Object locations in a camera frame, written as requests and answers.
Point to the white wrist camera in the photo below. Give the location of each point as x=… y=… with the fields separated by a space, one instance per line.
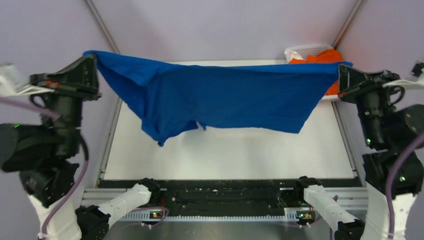
x=414 y=82
x=14 y=83

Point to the white plastic laundry basket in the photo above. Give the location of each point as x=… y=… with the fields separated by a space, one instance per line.
x=305 y=50

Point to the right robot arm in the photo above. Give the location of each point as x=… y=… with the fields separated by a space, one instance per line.
x=394 y=174

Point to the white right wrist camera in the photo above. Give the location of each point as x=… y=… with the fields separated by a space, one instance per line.
x=414 y=82

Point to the blue t shirt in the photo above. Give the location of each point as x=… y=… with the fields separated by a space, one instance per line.
x=171 y=98

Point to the aluminium frame rail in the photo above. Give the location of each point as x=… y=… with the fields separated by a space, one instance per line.
x=102 y=26

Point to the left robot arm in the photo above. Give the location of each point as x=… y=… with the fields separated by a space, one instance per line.
x=52 y=158

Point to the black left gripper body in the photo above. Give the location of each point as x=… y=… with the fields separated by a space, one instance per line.
x=66 y=86

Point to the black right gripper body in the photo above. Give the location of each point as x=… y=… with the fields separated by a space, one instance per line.
x=370 y=86

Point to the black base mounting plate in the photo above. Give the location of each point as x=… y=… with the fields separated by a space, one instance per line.
x=226 y=198

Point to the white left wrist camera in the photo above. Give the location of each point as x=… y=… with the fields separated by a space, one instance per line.
x=14 y=83

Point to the orange t shirt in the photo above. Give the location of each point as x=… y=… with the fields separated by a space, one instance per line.
x=327 y=56

